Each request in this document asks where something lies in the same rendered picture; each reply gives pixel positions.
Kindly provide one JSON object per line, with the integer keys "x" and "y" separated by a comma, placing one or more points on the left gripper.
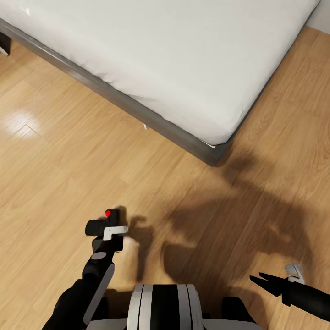
{"x": 116, "y": 243}

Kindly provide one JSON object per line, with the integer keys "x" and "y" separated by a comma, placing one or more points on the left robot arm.
{"x": 76, "y": 306}

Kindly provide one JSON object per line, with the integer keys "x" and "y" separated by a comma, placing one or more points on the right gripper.
{"x": 300, "y": 295}

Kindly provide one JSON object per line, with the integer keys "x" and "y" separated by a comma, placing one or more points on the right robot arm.
{"x": 294, "y": 291}

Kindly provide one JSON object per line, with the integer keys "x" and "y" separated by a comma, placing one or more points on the robot trunk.
{"x": 165, "y": 307}

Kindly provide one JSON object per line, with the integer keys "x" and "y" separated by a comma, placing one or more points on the bed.
{"x": 192, "y": 70}

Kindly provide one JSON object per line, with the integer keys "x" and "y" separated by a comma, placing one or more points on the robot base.
{"x": 234, "y": 317}

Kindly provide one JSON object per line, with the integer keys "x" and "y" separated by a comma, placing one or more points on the digital camera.
{"x": 97, "y": 227}

